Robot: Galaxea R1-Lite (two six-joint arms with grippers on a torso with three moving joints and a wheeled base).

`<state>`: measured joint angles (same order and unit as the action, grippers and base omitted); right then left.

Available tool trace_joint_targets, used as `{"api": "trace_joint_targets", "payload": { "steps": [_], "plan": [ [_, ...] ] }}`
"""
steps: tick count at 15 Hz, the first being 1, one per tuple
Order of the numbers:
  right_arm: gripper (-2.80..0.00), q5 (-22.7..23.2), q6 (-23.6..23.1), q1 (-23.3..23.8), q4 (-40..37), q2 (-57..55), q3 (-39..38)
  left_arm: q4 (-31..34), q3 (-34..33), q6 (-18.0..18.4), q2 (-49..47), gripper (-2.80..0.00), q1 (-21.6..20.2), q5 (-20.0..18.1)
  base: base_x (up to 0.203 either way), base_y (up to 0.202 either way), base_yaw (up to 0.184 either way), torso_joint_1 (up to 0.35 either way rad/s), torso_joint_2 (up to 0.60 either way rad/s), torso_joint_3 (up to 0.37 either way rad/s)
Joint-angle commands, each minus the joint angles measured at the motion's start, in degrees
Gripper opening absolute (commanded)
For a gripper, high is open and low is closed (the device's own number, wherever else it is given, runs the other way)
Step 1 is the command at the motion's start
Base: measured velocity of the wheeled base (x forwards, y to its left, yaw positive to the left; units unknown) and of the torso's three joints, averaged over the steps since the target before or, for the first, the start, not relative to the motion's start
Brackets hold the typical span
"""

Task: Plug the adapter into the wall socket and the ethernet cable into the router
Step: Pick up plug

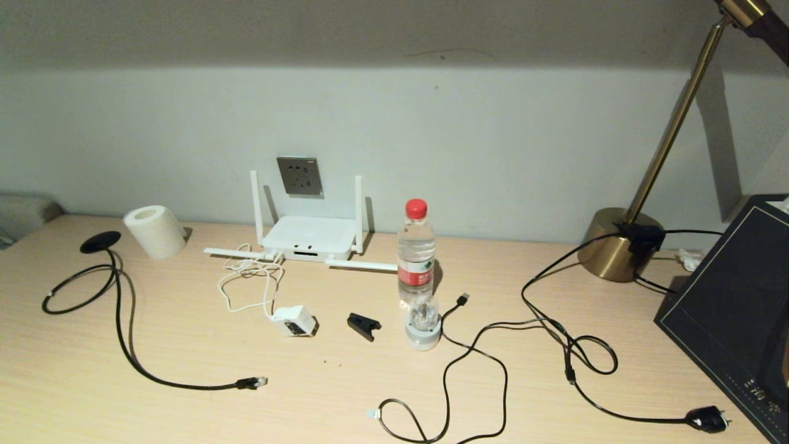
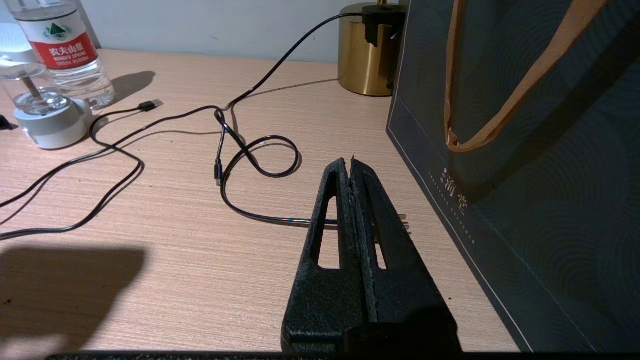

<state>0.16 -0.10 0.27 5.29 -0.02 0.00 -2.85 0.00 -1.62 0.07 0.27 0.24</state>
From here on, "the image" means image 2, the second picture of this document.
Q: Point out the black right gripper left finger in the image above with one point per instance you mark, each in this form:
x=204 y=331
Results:
x=325 y=295

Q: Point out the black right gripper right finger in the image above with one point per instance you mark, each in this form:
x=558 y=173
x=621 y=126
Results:
x=400 y=295

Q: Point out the dark box with gold trim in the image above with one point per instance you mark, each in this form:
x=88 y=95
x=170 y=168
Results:
x=550 y=225

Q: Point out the gold desk lamp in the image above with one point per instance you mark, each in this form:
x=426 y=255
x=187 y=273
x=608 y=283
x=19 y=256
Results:
x=360 y=65

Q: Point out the glass bulb on white base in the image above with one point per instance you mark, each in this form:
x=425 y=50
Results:
x=50 y=127

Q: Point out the red-capped clear water bottle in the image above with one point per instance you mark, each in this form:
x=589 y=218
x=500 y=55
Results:
x=65 y=50

